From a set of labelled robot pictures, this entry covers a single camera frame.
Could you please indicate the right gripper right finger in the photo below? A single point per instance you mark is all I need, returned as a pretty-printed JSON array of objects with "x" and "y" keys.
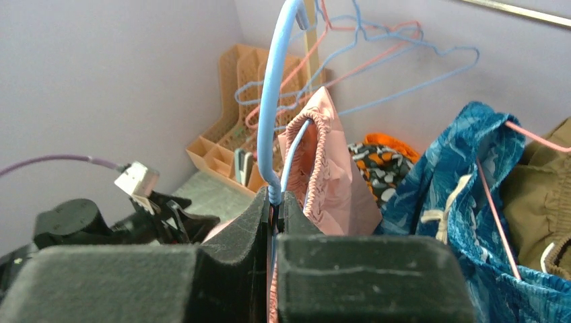
[{"x": 320, "y": 278}]

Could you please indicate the pink hanger with blue shorts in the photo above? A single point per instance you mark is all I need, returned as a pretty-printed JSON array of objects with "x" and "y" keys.
[{"x": 504, "y": 209}]

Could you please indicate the pink shorts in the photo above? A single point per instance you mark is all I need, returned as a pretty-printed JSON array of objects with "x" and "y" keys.
[{"x": 320, "y": 172}]

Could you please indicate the brown shorts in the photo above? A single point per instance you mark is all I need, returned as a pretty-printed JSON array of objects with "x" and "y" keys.
[{"x": 540, "y": 200}]

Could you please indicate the blue shark print shorts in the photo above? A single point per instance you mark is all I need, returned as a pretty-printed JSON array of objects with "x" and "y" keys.
[{"x": 452, "y": 194}]

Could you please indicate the light blue wire hanger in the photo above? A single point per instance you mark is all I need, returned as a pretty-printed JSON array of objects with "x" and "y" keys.
[{"x": 291, "y": 11}]

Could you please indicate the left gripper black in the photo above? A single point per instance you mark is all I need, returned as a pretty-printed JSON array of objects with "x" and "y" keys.
[{"x": 164, "y": 212}]

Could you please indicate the peach plastic file organizer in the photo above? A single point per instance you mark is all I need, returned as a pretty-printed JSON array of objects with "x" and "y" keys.
[{"x": 240, "y": 70}]

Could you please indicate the orange camouflage shorts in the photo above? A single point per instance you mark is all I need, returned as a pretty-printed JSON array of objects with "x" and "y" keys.
[{"x": 383, "y": 162}]

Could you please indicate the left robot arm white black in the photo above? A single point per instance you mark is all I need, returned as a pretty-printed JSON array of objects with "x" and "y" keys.
[{"x": 80, "y": 222}]

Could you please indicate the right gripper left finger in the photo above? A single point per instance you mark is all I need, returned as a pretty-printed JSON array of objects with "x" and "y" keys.
[{"x": 220, "y": 280}]

